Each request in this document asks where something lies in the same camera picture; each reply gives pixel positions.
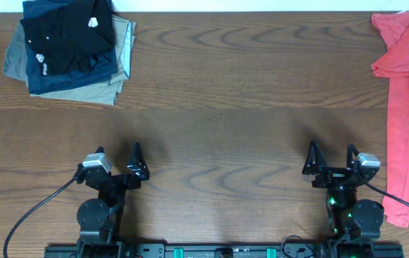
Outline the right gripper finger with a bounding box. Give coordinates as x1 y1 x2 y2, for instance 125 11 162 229
347 143 359 168
302 140 327 175

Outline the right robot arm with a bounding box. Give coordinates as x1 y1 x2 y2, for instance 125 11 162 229
302 140 384 257

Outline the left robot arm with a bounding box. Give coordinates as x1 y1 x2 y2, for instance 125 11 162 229
74 142 150 257

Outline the khaki folded garment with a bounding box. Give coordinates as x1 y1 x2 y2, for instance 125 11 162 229
31 15 136 105

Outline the navy folded shirt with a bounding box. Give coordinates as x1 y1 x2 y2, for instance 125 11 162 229
22 0 118 95

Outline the black folded polo shirt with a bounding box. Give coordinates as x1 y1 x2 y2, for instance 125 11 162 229
20 0 115 76

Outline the grey folded garment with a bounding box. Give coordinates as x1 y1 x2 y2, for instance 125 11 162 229
3 23 27 82

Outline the right camera cable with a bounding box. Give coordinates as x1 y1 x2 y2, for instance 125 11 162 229
357 171 409 258

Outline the camera cable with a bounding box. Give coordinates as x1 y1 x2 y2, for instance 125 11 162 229
2 176 80 258
357 171 409 258

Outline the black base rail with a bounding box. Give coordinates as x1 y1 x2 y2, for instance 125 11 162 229
44 242 404 258

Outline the left camera cable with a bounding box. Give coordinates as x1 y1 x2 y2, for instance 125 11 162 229
2 176 80 258

